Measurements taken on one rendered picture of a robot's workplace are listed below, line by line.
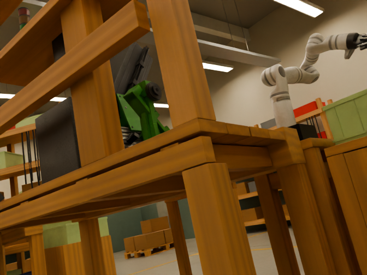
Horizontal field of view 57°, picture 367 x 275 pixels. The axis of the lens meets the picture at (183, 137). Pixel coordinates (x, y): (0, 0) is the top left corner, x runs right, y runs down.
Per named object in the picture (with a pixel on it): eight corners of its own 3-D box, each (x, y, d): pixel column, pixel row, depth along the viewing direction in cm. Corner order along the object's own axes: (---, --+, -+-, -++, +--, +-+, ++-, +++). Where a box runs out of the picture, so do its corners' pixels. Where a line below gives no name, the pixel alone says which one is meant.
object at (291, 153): (90, 220, 226) (87, 197, 230) (307, 163, 138) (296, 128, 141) (71, 222, 215) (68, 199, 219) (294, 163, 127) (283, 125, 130)
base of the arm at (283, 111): (282, 133, 169) (274, 101, 173) (300, 128, 164) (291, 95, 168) (274, 131, 162) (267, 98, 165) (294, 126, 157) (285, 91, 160)
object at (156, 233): (163, 247, 846) (158, 217, 863) (186, 244, 796) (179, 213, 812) (124, 259, 758) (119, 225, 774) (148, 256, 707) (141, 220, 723)
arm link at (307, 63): (313, 42, 181) (324, 53, 177) (308, 66, 205) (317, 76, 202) (299, 52, 181) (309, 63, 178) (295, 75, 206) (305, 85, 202)
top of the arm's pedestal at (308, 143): (281, 163, 182) (279, 156, 183) (341, 147, 161) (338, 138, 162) (248, 166, 159) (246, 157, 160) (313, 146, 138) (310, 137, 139)
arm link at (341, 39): (355, 48, 164) (342, 49, 168) (351, 28, 158) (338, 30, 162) (348, 60, 160) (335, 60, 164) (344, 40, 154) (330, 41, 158)
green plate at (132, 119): (138, 139, 167) (124, 105, 175) (149, 130, 163) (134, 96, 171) (120, 139, 158) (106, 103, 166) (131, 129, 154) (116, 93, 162)
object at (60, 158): (76, 185, 170) (68, 121, 177) (114, 171, 152) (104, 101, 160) (42, 188, 156) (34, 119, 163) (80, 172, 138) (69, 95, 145)
